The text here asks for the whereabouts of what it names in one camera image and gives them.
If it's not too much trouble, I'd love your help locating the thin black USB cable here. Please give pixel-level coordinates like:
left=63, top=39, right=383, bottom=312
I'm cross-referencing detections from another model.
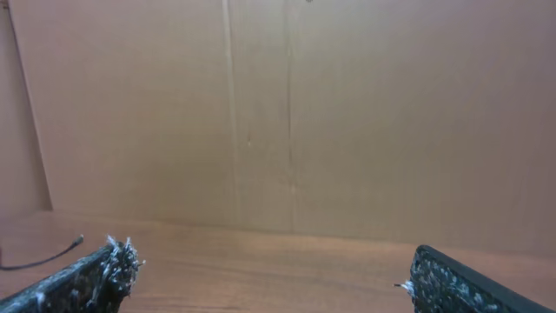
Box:
left=0, top=234, right=85, bottom=271

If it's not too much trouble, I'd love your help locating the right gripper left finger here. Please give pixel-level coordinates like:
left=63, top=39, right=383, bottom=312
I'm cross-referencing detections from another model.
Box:
left=1, top=236, right=145, bottom=313

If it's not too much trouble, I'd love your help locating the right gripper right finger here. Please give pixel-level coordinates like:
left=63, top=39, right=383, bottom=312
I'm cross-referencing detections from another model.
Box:
left=396, top=245, right=552, bottom=313

